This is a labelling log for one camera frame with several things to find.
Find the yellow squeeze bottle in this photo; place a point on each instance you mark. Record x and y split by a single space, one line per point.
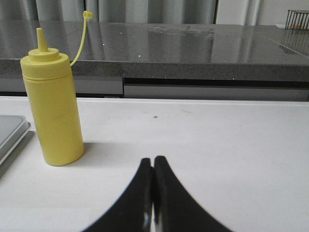
50 88

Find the grey stone counter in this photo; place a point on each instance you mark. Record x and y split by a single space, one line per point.
193 61

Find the wire rack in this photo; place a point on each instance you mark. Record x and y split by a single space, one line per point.
297 20

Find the silver digital kitchen scale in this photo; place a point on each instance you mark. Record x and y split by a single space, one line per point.
13 129

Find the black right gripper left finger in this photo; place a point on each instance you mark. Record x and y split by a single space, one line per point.
132 212

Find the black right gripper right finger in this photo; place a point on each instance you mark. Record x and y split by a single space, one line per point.
175 209

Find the grey curtain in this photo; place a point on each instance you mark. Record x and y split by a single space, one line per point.
242 12

